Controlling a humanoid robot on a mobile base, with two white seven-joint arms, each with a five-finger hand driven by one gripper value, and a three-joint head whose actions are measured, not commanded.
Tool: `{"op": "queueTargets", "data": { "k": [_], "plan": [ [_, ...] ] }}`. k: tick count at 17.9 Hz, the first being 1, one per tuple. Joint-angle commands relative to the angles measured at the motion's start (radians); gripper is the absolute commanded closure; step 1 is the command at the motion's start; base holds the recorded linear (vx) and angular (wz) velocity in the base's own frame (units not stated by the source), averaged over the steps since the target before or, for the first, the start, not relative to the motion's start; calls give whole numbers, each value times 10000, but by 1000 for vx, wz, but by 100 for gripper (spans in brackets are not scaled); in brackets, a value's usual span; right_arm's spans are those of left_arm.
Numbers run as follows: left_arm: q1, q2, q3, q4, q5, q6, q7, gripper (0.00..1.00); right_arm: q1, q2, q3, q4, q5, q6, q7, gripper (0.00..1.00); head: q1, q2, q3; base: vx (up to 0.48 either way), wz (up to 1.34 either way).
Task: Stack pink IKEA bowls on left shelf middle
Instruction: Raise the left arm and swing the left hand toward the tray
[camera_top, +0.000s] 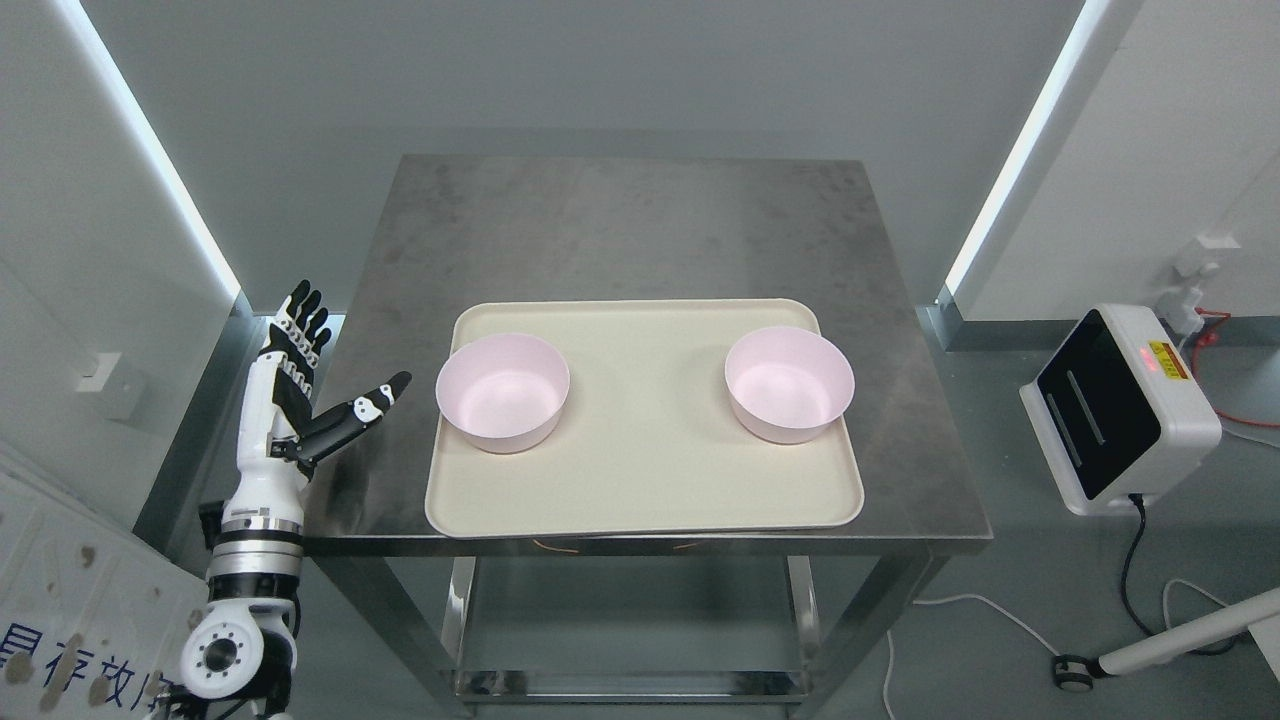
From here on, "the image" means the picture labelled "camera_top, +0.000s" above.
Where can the white wall socket plug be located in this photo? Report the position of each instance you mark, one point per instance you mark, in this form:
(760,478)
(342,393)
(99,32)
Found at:
(1198,262)

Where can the led light strip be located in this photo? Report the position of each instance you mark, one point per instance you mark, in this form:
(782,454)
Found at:
(147,146)
(1022,150)

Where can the pink bowl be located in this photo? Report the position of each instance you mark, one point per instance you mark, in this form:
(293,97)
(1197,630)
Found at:
(505,393)
(787,385)

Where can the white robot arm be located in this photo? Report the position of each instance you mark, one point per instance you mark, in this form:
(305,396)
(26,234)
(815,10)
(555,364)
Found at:
(244,650)

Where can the white wall switch box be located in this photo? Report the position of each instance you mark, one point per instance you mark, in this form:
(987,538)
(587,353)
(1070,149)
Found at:
(115,389)

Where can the white signboard with blue text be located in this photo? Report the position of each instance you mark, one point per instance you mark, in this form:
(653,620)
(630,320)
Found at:
(92,620)

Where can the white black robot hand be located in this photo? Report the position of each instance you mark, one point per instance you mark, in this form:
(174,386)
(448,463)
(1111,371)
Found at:
(280,439)

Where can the left LED light strip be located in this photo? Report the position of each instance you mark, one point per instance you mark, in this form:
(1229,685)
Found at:
(147,146)

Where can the stainless steel table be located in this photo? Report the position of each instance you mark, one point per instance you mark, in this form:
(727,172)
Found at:
(459,231)

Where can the white black box device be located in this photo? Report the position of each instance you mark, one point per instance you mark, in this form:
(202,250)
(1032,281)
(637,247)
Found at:
(1118,414)

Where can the beige plastic tray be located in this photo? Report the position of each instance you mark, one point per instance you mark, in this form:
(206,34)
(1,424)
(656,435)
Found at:
(647,442)

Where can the right LED light strip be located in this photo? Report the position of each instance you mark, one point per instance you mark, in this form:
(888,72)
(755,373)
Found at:
(1022,150)

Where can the white stand leg with caster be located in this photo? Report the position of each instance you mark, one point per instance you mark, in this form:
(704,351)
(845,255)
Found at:
(1257,616)

